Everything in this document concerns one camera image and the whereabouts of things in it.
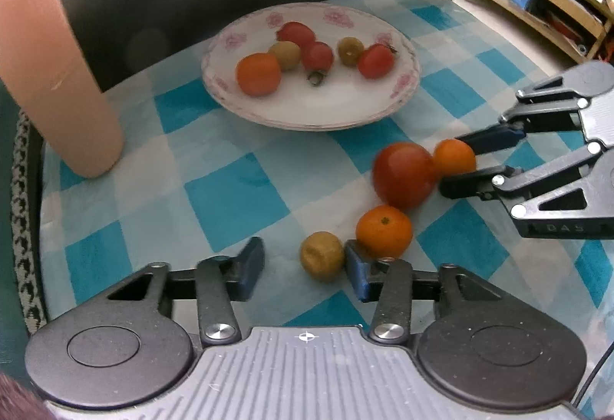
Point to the cherry tomato middle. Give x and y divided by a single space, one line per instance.
317 60

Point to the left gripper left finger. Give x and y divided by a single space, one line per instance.
243 270

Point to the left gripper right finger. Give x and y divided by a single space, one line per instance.
364 272

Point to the green-brown small fruit on plate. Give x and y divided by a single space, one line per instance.
349 50

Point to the cherry tomato top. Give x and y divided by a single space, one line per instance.
297 33

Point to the houndstooth trim cushion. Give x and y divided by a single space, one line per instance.
25 202

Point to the white floral plate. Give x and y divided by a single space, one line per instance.
345 99

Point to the large red tomato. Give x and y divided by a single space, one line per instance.
404 175

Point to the blue white checkered cloth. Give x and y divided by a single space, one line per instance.
196 181

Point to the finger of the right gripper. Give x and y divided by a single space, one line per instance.
475 184
500 136

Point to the brown longan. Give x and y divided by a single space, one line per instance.
287 53
322 256

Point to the cherry tomato with stem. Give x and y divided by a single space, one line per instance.
376 61

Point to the mandarin orange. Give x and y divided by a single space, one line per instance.
258 74
453 157
385 232

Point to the pink ribbed cylinder vase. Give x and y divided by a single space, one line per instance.
45 72

